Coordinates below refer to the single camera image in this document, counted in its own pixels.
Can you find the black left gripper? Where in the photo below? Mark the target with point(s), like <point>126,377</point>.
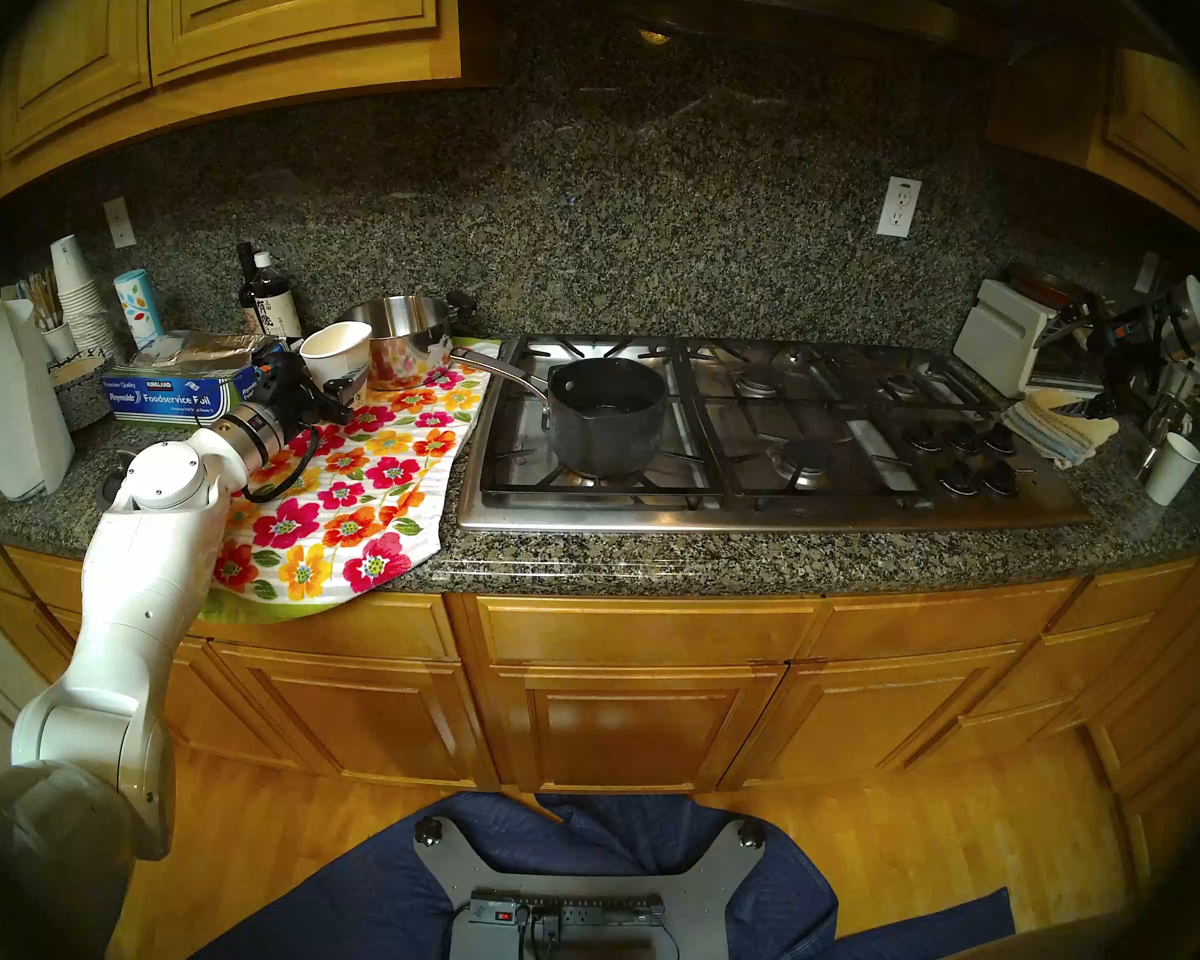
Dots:
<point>290,393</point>

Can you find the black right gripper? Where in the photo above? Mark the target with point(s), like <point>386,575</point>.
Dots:
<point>1125,358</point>

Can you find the large white paper cup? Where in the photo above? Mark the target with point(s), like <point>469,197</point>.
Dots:
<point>338,353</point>

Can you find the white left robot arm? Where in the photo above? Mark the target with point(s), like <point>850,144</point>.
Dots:
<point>150,588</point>

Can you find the stainless steel stock pot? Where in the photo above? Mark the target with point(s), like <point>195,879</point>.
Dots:
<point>410,348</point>

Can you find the small white paper cup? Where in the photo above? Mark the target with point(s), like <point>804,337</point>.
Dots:
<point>1172,470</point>

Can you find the blue patterned paper cup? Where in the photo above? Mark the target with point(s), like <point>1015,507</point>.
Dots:
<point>138,308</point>

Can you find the white cup with wooden utensils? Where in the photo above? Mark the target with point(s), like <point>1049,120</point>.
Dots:
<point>58,338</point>

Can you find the folded striped dish cloth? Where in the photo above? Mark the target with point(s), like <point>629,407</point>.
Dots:
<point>1060,430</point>

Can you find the floral kitchen towel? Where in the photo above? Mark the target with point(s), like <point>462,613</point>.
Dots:
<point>380,508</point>

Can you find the dark bottle with white label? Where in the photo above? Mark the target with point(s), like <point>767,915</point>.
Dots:
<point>276,303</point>

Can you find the slim dark glass bottle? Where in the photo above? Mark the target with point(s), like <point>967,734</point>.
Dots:
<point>245,283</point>

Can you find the blue foodservice foil box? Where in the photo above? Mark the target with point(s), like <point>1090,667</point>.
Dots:
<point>170,398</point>

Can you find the black round lid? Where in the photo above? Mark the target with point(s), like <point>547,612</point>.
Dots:
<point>112,483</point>

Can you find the wooden upper cabinet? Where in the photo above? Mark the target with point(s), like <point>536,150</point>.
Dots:
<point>280,13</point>
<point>1160,118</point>

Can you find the dark patterned bowl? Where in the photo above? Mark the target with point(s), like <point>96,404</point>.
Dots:
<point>80,393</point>

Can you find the stack of white paper cups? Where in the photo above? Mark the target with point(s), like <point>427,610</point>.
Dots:
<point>85,298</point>

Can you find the white paper towel roll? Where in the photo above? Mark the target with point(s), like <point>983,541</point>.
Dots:
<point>15,398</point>

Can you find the stainless steel gas cooktop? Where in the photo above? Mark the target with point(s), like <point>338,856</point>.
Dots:
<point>760,513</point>

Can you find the wooden lower cabinet run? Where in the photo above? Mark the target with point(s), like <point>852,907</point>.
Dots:
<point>630,718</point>

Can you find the blue moving blanket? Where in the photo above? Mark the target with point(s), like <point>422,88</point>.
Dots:
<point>380,898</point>

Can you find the grey power strip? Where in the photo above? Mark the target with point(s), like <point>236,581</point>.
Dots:
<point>590,910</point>

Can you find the grey robot torso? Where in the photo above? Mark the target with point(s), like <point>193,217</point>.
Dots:
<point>50,888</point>

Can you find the white wall switch plate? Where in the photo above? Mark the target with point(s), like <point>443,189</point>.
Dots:
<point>120,224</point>
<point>1149,272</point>

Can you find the white wall power outlet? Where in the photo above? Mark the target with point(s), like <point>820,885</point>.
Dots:
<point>899,208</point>

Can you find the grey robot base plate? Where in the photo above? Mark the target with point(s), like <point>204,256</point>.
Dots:
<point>590,873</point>

